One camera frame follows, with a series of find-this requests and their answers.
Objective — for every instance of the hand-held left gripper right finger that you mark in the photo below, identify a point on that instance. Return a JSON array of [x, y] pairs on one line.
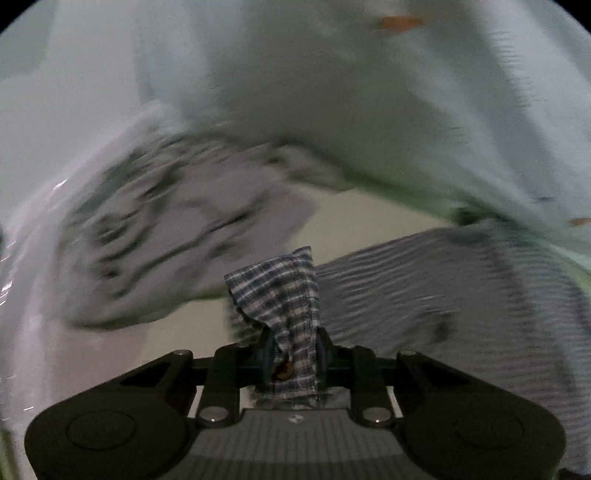
[[331, 357]]

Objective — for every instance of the grey garment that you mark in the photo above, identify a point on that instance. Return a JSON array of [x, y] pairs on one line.
[[194, 221]]

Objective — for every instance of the light blue printed quilt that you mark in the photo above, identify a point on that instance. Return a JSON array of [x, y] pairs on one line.
[[346, 92]]

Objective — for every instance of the green grid bed sheet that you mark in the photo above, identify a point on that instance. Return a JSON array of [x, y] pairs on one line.
[[364, 219]]

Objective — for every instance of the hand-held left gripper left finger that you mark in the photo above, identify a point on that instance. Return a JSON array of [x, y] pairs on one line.
[[253, 364]]

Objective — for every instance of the clear plastic sheet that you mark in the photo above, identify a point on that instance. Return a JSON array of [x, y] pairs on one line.
[[27, 300]]

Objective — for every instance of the blue plaid shirt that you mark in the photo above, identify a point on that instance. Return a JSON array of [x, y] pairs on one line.
[[286, 295]]

